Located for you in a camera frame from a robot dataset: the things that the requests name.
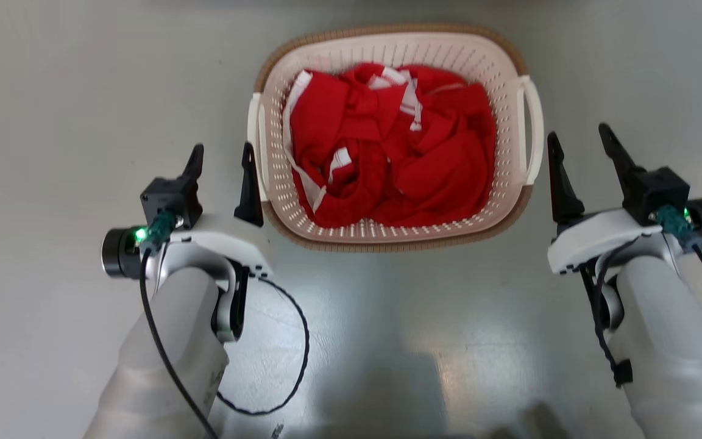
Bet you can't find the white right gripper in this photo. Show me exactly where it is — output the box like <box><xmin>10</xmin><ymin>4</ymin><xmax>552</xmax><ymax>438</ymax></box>
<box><xmin>547</xmin><ymin>123</ymin><xmax>702</xmax><ymax>276</ymax></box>

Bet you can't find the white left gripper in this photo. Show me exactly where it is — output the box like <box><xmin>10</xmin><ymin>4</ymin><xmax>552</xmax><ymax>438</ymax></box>
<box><xmin>101</xmin><ymin>141</ymin><xmax>274</xmax><ymax>280</ymax></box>

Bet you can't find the cream perforated plastic laundry basket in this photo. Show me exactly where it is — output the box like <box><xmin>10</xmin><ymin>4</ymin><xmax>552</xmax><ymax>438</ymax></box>
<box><xmin>247</xmin><ymin>23</ymin><xmax>545</xmax><ymax>254</ymax></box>

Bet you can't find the red and white clothing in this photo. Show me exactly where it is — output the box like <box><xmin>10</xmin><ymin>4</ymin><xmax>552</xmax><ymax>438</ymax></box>
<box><xmin>282</xmin><ymin>62</ymin><xmax>498</xmax><ymax>229</ymax></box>

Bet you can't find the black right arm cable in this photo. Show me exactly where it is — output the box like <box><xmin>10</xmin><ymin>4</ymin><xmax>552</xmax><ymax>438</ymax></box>
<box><xmin>590</xmin><ymin>237</ymin><xmax>639</xmax><ymax>389</ymax></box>

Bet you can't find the black left camera cable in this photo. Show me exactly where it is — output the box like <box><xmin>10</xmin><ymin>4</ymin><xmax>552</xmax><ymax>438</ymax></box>
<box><xmin>138</xmin><ymin>210</ymin><xmax>221</xmax><ymax>439</ymax></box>

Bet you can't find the thin black looped cable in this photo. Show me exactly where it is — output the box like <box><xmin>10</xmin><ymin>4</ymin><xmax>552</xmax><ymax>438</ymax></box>
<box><xmin>216</xmin><ymin>276</ymin><xmax>311</xmax><ymax>417</ymax></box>

